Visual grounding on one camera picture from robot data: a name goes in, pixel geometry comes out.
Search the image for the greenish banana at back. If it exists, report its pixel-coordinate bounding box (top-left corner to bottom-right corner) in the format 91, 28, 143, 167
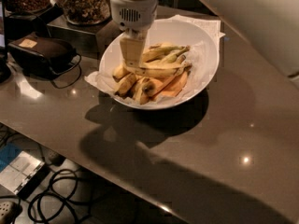
142, 43, 190, 63

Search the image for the black cable on table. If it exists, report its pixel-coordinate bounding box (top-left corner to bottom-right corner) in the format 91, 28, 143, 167
50, 53, 83, 90

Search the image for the black cable on floor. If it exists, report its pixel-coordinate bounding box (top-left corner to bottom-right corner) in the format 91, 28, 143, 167
27, 167, 94, 224

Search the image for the dark metal jar stand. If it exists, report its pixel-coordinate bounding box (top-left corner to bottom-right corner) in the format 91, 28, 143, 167
48, 15, 121, 60

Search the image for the white oval bowl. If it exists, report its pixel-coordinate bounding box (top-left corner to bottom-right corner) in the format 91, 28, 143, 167
98, 18, 221, 111

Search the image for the glass jar of granola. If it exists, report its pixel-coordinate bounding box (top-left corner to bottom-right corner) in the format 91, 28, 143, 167
58, 0, 110, 25

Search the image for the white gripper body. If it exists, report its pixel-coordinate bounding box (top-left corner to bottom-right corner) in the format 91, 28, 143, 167
110, 0, 158, 31

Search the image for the silver box on floor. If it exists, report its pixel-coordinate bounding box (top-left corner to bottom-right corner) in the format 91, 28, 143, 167
0, 151, 45, 194

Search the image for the yellow banana lower left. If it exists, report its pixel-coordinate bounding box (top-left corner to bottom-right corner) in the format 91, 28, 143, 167
115, 73, 137, 96

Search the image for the curved yellow banana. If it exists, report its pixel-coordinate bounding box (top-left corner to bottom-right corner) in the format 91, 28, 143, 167
123, 62, 192, 77

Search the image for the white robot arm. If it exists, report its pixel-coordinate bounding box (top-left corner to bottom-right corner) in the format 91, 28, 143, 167
199, 0, 299, 85

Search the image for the beige power strip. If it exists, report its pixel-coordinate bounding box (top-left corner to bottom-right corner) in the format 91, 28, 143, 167
0, 201, 19, 224

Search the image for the yellow banana with dark tip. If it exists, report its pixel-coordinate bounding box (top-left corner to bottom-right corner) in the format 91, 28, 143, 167
142, 77, 175, 97

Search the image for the white paper liner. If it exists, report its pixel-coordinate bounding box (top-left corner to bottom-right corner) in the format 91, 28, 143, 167
83, 14, 226, 106

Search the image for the orange banana lower right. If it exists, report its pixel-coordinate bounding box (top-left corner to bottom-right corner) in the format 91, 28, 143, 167
152, 71, 188, 100

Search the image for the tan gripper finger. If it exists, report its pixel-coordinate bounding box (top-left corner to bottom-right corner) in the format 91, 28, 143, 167
120, 29, 148, 67

